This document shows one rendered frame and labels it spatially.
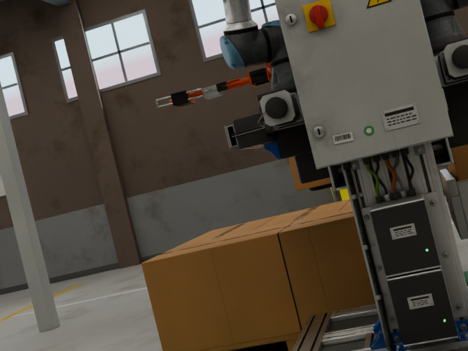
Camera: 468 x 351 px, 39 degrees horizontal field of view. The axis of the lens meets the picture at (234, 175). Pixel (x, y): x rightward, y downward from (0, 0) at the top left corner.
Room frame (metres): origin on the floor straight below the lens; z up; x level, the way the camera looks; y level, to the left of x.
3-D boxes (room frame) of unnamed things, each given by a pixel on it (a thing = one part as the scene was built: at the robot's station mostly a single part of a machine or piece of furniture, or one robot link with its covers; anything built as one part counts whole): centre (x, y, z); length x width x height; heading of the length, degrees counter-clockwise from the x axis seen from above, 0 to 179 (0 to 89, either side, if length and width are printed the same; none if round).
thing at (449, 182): (2.62, -0.81, 0.58); 0.70 x 0.03 x 0.06; 164
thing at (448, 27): (2.13, -0.75, 1.09); 0.15 x 0.15 x 0.10
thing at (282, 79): (2.25, -0.27, 1.09); 0.15 x 0.15 x 0.10
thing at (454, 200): (2.62, -0.81, 0.47); 0.70 x 0.03 x 0.15; 164
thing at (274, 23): (2.25, -0.26, 1.20); 0.13 x 0.12 x 0.14; 102
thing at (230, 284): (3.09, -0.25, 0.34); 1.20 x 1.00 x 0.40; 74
